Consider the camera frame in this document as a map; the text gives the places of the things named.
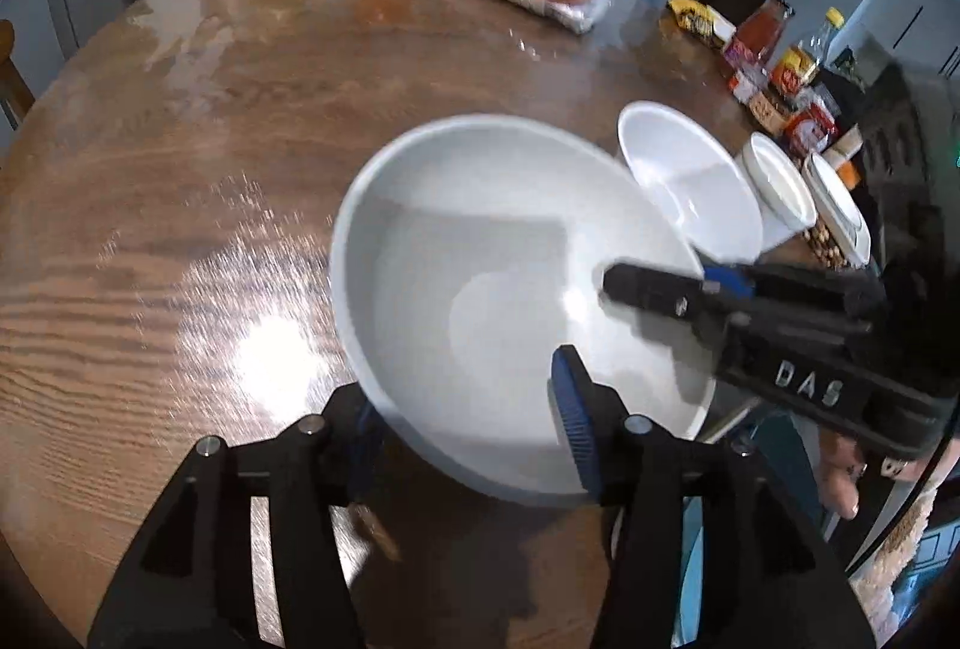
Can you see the large white bowl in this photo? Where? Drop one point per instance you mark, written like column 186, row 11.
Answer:
column 465, row 289

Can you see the medium white bowl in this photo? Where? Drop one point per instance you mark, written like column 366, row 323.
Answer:
column 675, row 161

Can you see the brown plush mat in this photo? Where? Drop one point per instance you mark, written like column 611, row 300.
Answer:
column 896, row 559

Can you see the wooden chair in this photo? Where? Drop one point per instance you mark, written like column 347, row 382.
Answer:
column 13, row 79

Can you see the brown sauce jar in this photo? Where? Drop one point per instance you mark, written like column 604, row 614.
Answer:
column 770, row 106

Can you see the small white bowl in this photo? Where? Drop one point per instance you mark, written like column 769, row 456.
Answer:
column 780, row 191

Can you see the yellow snack packet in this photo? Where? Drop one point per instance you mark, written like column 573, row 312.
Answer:
column 697, row 18

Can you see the white rectangular dish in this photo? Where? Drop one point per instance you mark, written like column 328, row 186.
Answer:
column 832, row 199

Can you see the person's right hand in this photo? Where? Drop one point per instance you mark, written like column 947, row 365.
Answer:
column 840, row 476

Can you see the red sauce bottle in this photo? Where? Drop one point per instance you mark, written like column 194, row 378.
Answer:
column 761, row 30

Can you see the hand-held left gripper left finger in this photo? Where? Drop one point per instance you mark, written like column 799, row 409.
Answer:
column 337, row 443

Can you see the white wall cabinets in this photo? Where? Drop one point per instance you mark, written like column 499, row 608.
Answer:
column 900, row 3

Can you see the red label jar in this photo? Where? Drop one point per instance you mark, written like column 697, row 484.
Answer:
column 810, row 130

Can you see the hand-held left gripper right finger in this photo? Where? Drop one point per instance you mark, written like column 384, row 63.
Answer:
column 570, row 416

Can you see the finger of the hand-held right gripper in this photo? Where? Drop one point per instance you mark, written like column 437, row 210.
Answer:
column 660, row 292
column 724, row 277

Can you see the yellow cap oil bottle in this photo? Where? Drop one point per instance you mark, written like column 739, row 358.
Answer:
column 802, row 60

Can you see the black cloth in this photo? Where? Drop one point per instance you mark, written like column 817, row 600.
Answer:
column 907, row 169

